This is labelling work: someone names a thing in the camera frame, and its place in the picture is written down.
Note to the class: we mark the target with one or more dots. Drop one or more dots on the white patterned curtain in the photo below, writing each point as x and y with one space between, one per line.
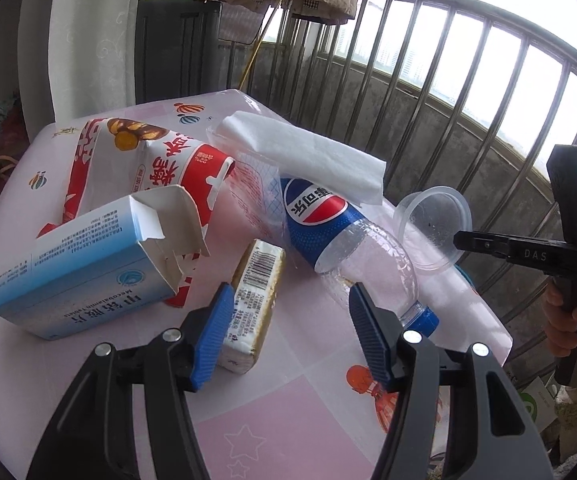
93 35

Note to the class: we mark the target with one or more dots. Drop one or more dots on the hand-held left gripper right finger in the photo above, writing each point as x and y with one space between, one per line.
368 335

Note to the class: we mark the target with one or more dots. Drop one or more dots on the clear plastic bottle blue cap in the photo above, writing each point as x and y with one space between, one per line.
333 225

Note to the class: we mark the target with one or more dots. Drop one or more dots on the grey mesh panel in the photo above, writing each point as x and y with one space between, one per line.
241 22

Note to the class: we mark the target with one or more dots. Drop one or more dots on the small gold packet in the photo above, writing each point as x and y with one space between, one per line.
253 305

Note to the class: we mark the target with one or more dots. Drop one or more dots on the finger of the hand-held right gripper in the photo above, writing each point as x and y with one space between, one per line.
498 249

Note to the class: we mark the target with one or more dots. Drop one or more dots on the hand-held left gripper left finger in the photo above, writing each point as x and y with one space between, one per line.
213 335

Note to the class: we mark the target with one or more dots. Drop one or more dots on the white paper towel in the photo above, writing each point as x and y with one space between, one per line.
308 160

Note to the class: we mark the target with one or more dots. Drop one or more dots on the clear plastic wrapper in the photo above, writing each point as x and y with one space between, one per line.
258 195

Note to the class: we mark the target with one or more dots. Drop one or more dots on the person's right hand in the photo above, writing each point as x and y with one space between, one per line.
558 325

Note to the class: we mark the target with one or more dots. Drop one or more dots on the blue and white medicine box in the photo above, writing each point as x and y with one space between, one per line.
83 270

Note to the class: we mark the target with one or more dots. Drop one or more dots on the red plastic bags pile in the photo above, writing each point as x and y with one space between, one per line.
11 130

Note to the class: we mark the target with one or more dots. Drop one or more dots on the white and green paper bag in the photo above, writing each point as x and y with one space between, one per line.
535 405

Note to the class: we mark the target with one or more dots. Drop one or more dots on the clear plastic cup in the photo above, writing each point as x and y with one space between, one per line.
433 230

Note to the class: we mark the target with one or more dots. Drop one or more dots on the red and white snack bag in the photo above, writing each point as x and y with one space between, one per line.
168 165

